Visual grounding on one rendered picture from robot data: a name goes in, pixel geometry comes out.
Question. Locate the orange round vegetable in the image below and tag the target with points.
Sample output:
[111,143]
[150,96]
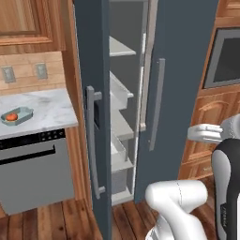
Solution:
[12,116]

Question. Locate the dark grey fridge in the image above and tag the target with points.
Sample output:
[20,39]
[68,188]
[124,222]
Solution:
[175,93]

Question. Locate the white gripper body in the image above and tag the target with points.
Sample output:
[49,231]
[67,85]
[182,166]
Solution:
[203,133]

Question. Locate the grey wall outlet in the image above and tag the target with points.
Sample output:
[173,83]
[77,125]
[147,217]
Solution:
[41,71]
[8,74]

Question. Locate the grey tupperware container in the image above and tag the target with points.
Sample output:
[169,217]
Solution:
[25,113]

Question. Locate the wooden wall cupboard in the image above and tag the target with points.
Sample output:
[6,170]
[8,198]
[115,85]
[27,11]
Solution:
[28,22]

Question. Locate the grey dishwasher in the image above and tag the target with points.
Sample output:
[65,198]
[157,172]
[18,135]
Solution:
[34,181]

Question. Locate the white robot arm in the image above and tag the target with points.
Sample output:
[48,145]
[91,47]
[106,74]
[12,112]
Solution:
[175,200]

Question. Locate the white freezer drawer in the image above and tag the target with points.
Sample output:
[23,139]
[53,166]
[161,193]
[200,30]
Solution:
[118,181]

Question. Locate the wooden side panel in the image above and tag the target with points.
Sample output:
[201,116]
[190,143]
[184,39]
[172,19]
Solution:
[73,140]

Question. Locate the white freezer shelf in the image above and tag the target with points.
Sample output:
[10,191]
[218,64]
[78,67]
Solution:
[120,48]
[122,126]

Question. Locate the dark grey freezer door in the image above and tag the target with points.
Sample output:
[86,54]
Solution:
[93,47]

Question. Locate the grey built-in oven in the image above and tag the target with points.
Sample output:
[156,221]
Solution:
[225,59]

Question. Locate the white freezer bin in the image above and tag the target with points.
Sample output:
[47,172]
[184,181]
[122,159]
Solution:
[118,151]
[120,92]

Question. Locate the wooden cupboard run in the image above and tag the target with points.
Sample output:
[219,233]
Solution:
[209,109]

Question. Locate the dark grey fridge door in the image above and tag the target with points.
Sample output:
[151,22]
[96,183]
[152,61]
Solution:
[184,62]

